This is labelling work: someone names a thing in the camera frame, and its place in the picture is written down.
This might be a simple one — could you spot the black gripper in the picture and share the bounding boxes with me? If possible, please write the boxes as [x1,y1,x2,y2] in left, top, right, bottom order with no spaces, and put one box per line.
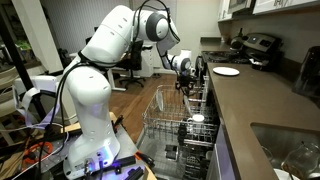
[175,69,199,100]

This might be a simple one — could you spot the small white plate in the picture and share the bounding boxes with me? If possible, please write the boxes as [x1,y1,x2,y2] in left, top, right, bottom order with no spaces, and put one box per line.
[155,89,165,113]

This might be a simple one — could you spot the white round plate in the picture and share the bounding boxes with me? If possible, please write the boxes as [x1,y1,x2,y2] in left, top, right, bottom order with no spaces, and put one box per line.
[212,66,241,77]

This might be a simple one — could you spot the grey dishwasher door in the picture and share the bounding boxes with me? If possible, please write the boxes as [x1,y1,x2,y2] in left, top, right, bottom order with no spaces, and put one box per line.
[135,128,188,180]

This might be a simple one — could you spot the dark loaded dishwasher rack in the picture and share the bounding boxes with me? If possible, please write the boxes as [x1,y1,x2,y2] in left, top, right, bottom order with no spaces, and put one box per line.
[178,146,216,180]

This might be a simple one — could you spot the white mug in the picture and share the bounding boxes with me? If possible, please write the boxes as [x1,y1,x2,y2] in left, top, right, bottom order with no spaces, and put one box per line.
[186,114,206,133]

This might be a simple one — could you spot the black tumbler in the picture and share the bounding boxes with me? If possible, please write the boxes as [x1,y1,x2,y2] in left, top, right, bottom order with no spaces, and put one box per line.
[177,122,188,146]

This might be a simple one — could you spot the black stove top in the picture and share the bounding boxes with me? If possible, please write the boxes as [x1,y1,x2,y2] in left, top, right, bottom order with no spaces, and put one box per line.
[199,49,251,65]

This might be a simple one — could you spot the white drawer cabinet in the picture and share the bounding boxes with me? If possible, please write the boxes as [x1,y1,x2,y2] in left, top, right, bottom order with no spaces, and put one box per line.
[141,43,157,78]

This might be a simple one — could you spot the black office chair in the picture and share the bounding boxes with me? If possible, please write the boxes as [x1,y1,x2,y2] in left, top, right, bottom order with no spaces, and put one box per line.
[118,39,148,90]

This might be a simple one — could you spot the brown kitchen counter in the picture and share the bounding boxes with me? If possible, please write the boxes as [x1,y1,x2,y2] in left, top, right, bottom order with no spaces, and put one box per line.
[199,36,320,180]

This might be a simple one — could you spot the black kettle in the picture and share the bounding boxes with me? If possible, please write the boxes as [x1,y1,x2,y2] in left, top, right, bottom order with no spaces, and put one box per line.
[229,27,248,51]

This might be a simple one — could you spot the orange and black clamp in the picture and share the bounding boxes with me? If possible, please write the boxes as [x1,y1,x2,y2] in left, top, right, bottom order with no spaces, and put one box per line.
[134,150,156,170]
[112,114,125,135]

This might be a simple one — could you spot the wooden desk with white leg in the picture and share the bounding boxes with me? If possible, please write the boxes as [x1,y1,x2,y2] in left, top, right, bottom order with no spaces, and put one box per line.
[106,64,130,93]

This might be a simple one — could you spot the black coffee machine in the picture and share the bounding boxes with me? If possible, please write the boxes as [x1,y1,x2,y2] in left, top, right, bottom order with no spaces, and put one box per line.
[242,32,285,72]

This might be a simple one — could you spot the steel sink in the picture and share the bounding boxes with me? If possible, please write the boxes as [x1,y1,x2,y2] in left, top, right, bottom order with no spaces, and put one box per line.
[250,122,320,180]

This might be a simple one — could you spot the light wooden board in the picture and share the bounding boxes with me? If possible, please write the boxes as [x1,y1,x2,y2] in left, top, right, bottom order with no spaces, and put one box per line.
[61,111,158,180]

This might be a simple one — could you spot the large black countertop appliance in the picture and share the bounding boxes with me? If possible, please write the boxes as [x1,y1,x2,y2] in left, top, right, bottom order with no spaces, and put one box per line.
[292,45,320,100]

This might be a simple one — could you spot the white dish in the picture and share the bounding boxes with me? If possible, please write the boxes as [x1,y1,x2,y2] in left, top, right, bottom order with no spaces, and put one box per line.
[273,167,301,180]

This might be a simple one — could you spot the glass pitcher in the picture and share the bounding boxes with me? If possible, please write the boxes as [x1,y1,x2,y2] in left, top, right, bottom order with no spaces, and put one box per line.
[280,141,320,180]

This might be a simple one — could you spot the white box device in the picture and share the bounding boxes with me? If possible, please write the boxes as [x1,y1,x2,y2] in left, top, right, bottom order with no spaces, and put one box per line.
[13,74,60,101]

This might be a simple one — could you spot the black slanted pole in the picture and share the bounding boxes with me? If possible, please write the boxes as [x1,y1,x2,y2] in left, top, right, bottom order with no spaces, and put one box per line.
[0,13,48,121]

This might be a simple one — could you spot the wire dishwasher rack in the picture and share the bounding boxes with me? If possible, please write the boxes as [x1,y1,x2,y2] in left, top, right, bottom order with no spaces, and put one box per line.
[142,83,221,148]

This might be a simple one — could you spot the black rail with purple bracket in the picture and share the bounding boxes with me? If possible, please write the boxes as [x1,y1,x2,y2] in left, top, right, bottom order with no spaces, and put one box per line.
[109,155,137,170]
[123,166,145,180]

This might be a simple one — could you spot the white wall cabinet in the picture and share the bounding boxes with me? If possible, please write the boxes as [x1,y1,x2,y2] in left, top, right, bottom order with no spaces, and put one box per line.
[217,0,320,24]

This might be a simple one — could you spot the pale lilac strap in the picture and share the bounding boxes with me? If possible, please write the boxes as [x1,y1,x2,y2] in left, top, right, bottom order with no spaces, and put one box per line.
[13,87,63,131]

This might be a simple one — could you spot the orange cable coil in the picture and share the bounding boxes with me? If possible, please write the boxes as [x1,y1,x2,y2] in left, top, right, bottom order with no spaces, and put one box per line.
[21,141,54,165]

